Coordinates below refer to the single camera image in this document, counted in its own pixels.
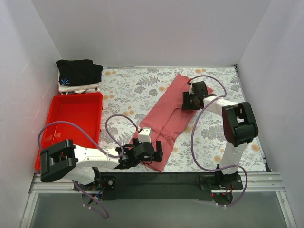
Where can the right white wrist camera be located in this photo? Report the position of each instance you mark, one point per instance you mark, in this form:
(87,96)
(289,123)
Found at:
(191,90)

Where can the aluminium frame rail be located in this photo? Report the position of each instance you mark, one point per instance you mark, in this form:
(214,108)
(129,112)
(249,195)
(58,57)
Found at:
(263,205)

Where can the pink t-shirt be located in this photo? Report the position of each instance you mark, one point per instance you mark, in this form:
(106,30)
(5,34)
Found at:
(167,120)

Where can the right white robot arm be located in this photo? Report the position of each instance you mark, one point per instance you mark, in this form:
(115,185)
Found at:
(239,123)

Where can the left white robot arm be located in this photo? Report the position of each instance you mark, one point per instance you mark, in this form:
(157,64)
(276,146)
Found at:
(65,160)

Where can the red plastic tray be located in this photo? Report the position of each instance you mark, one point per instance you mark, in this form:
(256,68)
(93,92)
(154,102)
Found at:
(84,110)

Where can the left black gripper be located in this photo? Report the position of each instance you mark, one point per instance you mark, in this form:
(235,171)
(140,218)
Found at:
(156,154)

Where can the white folded t-shirt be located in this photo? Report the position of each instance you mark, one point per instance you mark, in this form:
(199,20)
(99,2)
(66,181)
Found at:
(87,89)

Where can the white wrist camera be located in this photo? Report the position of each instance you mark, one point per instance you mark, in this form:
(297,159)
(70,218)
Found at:
(144,136)
(191,90)

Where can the black folded t-shirt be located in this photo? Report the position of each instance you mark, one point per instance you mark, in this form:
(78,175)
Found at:
(79,72)

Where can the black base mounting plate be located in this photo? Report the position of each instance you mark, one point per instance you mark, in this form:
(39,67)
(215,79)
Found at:
(153,185)

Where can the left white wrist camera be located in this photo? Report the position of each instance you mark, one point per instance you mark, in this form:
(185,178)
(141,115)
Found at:
(144,136)

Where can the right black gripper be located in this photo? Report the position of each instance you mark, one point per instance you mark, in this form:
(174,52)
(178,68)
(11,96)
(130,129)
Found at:
(186,101)

